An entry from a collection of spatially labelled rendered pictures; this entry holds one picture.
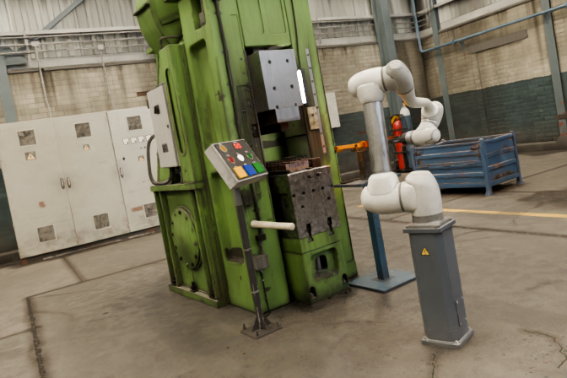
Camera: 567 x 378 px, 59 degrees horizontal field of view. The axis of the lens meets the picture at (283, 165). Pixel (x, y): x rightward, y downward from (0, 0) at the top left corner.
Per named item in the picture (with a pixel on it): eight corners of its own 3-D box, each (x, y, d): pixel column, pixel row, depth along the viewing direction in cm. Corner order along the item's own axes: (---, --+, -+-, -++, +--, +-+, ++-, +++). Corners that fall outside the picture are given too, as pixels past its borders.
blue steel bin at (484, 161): (525, 183, 670) (516, 129, 666) (490, 195, 625) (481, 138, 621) (450, 185, 769) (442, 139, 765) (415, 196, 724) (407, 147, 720)
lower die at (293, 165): (309, 169, 354) (307, 157, 353) (286, 174, 342) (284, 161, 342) (276, 171, 388) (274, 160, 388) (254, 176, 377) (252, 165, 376)
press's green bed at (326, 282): (351, 288, 362) (340, 225, 359) (311, 306, 340) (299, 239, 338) (305, 279, 407) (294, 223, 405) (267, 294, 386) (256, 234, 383)
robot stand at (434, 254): (473, 332, 258) (456, 218, 255) (459, 349, 243) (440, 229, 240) (437, 328, 271) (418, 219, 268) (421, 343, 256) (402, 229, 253)
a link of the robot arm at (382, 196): (402, 213, 250) (360, 218, 259) (409, 211, 264) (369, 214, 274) (380, 62, 254) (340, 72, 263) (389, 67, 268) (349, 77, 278)
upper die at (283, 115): (300, 119, 352) (298, 105, 351) (278, 122, 340) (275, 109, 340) (267, 126, 386) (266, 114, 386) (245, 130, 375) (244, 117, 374)
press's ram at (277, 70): (312, 104, 359) (303, 48, 357) (268, 110, 337) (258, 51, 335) (279, 112, 393) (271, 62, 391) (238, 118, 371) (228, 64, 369)
